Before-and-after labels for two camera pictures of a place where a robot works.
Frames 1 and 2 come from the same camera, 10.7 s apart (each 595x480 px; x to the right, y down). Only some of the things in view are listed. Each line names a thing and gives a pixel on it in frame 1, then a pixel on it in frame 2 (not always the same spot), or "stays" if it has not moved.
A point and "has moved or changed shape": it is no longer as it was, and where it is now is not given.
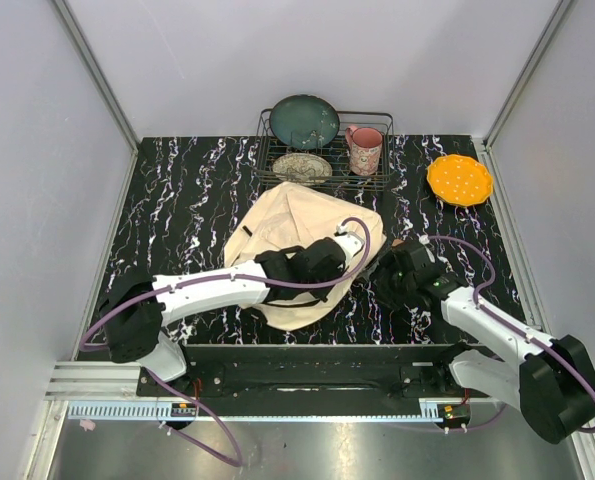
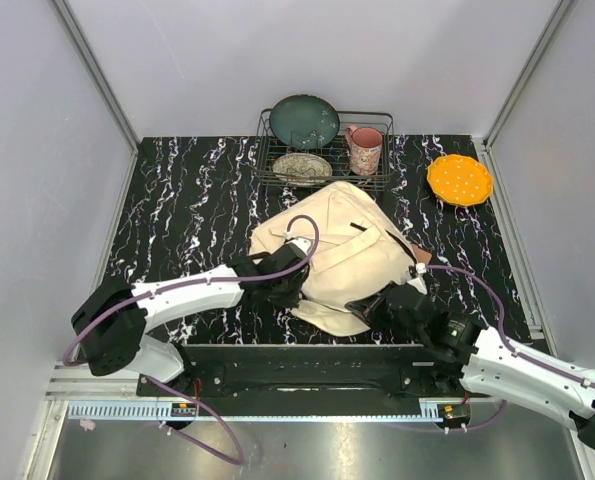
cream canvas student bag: (286, 217) has moved or changed shape
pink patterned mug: (364, 144) stays
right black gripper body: (392, 285) to (386, 319)
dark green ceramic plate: (304, 122) stays
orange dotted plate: (459, 180) stays
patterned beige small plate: (302, 168) stays
